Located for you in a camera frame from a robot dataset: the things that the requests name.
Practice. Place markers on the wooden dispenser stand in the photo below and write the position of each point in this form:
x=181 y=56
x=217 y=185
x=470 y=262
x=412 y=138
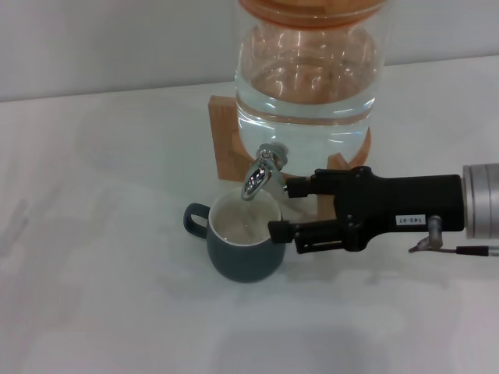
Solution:
x=224 y=144

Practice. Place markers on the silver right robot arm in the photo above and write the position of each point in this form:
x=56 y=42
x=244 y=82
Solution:
x=483 y=202

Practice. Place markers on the orange wooden jar lid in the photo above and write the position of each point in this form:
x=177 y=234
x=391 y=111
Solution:
x=308 y=11

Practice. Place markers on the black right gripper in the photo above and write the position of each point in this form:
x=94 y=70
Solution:
x=390 y=198

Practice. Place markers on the glass water dispenser jar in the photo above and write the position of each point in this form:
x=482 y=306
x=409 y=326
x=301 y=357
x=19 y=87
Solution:
x=308 y=85

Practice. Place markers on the chrome faucet tap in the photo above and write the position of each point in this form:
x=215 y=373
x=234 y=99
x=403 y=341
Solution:
x=257 y=177

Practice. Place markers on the dark grey ceramic cup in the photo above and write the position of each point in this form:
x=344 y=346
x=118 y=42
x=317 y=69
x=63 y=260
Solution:
x=245 y=261

